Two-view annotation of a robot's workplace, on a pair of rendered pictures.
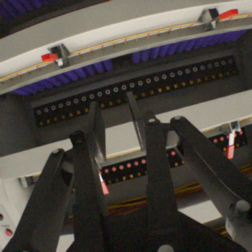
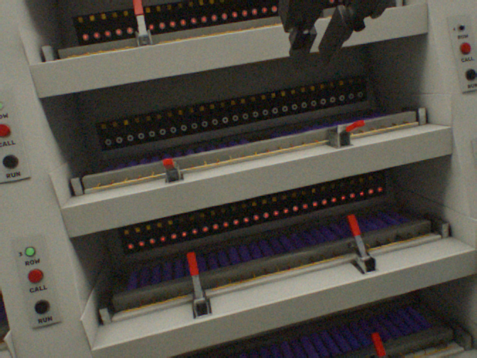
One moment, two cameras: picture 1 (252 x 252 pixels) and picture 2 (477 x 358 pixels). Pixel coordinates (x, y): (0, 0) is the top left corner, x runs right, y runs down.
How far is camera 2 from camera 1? 0.27 m
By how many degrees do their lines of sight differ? 15
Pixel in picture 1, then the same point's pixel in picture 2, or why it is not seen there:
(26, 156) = (390, 31)
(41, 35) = (358, 159)
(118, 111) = (260, 86)
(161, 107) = (206, 87)
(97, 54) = (297, 139)
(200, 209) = not seen: outside the picture
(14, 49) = (388, 148)
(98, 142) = (343, 21)
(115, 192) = not seen: outside the picture
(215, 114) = (172, 57)
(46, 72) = not seen: hidden behind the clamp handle
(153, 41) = (236, 150)
